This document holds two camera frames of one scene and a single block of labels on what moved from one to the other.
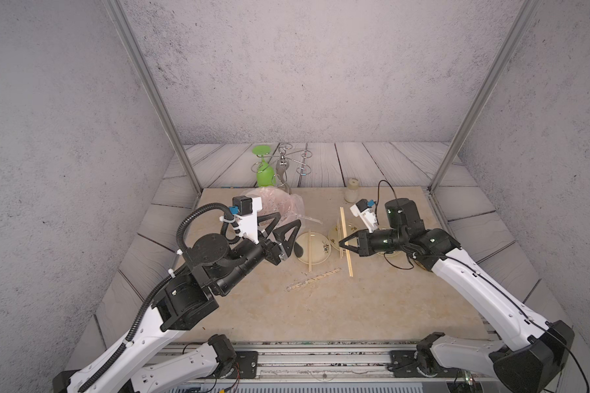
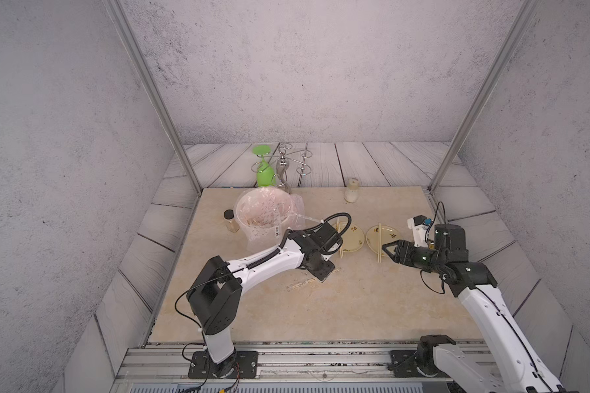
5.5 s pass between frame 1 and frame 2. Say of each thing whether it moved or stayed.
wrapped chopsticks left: stayed
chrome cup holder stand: stayed
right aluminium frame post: stayed
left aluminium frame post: stayed
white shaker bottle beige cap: stayed
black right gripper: moved
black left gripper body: moved
